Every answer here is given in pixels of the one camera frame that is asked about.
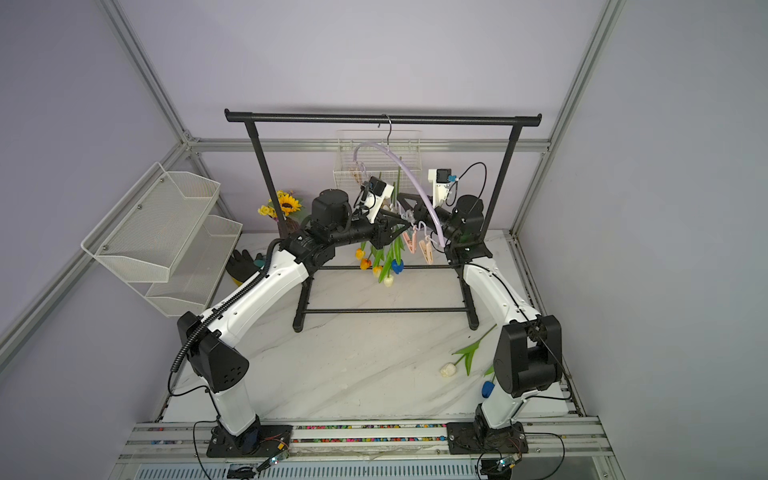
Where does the white mesh two-tier shelf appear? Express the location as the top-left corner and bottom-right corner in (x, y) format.
(81, 163), (242, 317)

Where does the blue tulip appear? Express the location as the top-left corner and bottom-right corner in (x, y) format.
(391, 168), (403, 275)
(481, 366), (496, 399)

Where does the white tulip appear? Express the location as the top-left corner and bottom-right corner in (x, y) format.
(439, 325), (496, 378)
(378, 241), (400, 283)

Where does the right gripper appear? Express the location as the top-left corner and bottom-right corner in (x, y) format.
(399, 195), (462, 246)

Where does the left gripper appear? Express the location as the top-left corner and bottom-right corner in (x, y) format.
(330, 210), (410, 251)

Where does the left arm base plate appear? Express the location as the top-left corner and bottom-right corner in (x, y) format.
(206, 424), (293, 458)

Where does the black clothes rack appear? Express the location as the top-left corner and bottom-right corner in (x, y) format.
(225, 111), (542, 332)

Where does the sunflower bouquet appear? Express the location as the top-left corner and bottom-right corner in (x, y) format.
(258, 190), (310, 224)

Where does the purple clip hanger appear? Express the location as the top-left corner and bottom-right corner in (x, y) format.
(352, 114), (446, 266)

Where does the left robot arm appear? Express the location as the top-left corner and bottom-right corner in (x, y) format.
(171, 189), (408, 437)

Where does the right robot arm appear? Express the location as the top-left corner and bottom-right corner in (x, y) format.
(398, 194), (566, 439)

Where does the purple ribbed vase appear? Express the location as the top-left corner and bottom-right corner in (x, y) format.
(285, 217), (301, 236)

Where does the pale yellow tulip front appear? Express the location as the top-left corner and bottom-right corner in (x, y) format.
(369, 247), (384, 278)

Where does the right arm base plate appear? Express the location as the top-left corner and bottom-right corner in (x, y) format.
(446, 422), (529, 455)

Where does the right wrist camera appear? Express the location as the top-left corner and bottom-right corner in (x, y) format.
(428, 168), (458, 208)

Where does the aluminium front rail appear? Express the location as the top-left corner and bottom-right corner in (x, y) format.
(110, 417), (624, 479)

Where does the white wire wall basket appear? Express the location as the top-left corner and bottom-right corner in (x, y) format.
(333, 129), (423, 193)

